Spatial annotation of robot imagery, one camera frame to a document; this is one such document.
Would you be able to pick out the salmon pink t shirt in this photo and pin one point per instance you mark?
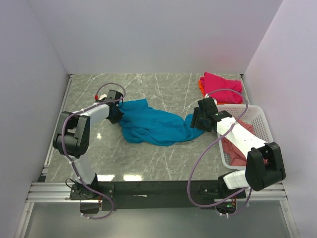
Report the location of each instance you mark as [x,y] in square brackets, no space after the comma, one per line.
[237,158]

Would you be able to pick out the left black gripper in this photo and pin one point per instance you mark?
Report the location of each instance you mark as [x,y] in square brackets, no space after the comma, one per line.
[116,115]

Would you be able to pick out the blue t shirt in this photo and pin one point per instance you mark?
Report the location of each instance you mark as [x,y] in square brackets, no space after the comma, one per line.
[141,123]

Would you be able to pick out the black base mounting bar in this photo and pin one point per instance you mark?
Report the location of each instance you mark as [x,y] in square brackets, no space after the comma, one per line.
[162,194]

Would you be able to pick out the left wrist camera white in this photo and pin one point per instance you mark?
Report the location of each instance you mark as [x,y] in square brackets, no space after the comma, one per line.
[100,98]

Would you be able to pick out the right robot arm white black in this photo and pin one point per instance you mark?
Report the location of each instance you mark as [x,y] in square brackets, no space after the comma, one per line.
[264,162]

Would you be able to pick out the orange folded t shirt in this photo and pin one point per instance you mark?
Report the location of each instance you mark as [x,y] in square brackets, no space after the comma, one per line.
[202,90]

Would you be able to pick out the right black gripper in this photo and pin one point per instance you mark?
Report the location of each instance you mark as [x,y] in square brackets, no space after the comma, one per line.
[196,121]

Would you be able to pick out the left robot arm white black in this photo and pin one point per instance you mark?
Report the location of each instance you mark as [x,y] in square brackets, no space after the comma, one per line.
[72,135]

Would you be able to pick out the white plastic laundry basket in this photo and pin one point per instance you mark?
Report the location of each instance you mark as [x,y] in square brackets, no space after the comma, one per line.
[253,116]

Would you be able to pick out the magenta folded t shirt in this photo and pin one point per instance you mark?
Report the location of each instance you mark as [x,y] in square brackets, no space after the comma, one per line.
[213,82]

